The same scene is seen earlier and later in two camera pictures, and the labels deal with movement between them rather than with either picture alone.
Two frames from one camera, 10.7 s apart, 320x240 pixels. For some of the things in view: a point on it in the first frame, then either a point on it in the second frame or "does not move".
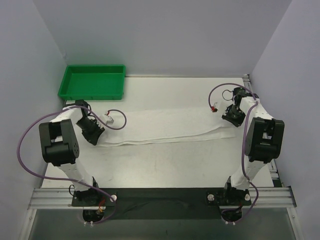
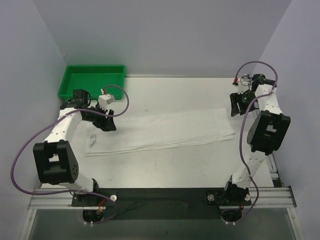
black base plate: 161,204 does not move
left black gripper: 94,132 -> 100,117
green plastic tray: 93,82 does not move
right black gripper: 233,118 -> 240,102
